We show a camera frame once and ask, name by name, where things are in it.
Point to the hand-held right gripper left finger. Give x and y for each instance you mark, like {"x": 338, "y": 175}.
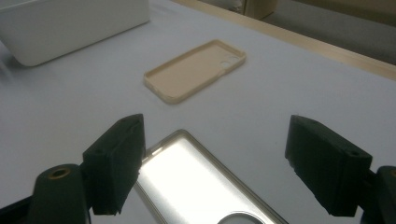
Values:
{"x": 112, "y": 168}

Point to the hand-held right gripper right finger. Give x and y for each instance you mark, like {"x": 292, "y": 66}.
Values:
{"x": 327, "y": 168}

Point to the grey metal bracket stand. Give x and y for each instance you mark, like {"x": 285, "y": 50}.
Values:
{"x": 193, "y": 180}

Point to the beige phone case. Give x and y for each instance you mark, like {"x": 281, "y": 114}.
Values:
{"x": 186, "y": 74}

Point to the white plastic bin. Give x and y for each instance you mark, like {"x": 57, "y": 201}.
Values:
{"x": 62, "y": 28}

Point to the white table mat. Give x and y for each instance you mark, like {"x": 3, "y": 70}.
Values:
{"x": 280, "y": 93}

